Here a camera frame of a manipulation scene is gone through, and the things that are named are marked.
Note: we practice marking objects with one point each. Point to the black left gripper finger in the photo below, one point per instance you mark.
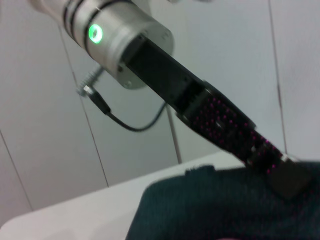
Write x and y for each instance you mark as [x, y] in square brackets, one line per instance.
[282, 172]

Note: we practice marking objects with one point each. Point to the dark teal fabric bag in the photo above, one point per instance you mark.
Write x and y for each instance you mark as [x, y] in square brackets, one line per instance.
[212, 207]

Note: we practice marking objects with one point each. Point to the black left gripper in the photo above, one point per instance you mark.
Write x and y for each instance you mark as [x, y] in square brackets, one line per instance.
[190, 100]

